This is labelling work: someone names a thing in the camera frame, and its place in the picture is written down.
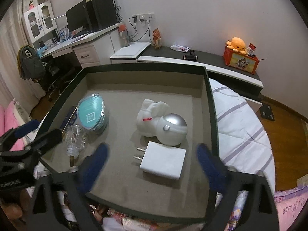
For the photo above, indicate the black computer tower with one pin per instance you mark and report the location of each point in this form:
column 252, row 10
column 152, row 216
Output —
column 102, row 13

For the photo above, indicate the small black cylinder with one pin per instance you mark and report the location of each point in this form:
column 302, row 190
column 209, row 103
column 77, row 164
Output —
column 192, row 52

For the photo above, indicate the black flashlight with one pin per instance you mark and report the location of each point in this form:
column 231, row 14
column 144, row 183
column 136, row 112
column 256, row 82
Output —
column 190, row 57

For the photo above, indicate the orange octopus plush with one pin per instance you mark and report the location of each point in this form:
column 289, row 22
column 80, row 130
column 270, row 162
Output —
column 237, row 44

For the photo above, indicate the flat blue box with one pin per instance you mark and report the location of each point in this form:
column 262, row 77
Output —
column 69, row 118

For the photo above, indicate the clear bottle orange cap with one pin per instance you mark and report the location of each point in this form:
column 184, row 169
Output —
column 124, row 36

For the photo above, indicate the white desk drawer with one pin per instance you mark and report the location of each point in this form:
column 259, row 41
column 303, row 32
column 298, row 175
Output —
column 85, row 54

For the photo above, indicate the small pink doll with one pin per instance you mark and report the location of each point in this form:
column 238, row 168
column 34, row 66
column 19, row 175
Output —
column 31, row 4

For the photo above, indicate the blue white desktop box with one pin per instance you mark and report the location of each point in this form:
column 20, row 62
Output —
column 63, row 34

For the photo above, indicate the pink blanket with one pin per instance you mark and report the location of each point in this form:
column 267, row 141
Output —
column 8, row 119

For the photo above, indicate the white astronaut figure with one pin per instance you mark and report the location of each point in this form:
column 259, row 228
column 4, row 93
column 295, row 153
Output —
column 150, row 124

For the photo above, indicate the purple printed pillow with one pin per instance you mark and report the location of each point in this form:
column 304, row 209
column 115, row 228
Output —
column 288, row 207

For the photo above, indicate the red printed box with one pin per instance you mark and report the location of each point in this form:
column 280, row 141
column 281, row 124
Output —
column 240, row 63

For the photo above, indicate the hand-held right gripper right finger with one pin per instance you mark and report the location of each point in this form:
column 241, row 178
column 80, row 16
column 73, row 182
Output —
column 208, row 166

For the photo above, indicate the black office chair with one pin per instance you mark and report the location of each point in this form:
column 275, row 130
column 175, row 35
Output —
column 51, row 77

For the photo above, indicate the black computer monitor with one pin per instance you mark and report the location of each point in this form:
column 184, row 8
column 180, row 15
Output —
column 77, row 16

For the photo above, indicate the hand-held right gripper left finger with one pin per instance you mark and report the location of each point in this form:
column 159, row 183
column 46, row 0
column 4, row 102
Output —
column 96, row 166

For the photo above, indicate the red snack bag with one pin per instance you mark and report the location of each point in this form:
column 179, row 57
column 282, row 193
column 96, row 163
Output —
column 157, row 38

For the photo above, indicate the crumpled plastic wrapper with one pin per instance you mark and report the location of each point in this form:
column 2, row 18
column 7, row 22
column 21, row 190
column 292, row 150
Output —
column 179, row 48

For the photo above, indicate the white wall socket strip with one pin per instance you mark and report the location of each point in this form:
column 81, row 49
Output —
column 144, row 16

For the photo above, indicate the grey-green hooded jacket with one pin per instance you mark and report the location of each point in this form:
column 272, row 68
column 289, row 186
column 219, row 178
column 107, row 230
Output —
column 30, row 62

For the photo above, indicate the large dark grey tray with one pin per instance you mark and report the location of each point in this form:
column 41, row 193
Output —
column 156, row 96

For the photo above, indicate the white corner desk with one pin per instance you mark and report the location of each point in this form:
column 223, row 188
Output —
column 96, row 35

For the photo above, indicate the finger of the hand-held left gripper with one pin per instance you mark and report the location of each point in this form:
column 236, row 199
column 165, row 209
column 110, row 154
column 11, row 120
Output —
column 47, row 140
column 26, row 127

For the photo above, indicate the white low cabinet top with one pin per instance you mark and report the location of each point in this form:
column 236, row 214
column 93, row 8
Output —
column 131, row 49

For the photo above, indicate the white power adapter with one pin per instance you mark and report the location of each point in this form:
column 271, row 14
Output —
column 164, row 161

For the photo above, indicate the round container teal lid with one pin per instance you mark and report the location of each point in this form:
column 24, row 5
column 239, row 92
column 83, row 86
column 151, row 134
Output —
column 90, row 112

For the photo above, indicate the white striped quilt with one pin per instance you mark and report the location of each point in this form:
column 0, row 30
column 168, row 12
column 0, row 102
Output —
column 240, row 130

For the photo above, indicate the clear plastic bottle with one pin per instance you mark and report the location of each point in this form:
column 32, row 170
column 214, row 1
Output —
column 74, row 139

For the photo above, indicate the small red toy figure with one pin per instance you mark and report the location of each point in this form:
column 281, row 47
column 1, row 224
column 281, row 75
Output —
column 252, row 49

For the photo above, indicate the white glass-door cabinet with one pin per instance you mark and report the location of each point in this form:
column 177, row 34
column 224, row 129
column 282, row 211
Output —
column 36, row 25

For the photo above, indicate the pile of printed packets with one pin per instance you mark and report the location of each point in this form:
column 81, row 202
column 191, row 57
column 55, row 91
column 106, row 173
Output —
column 125, row 221

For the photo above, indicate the dark headboard shelf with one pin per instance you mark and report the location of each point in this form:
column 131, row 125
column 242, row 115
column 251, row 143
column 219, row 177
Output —
column 211, row 60

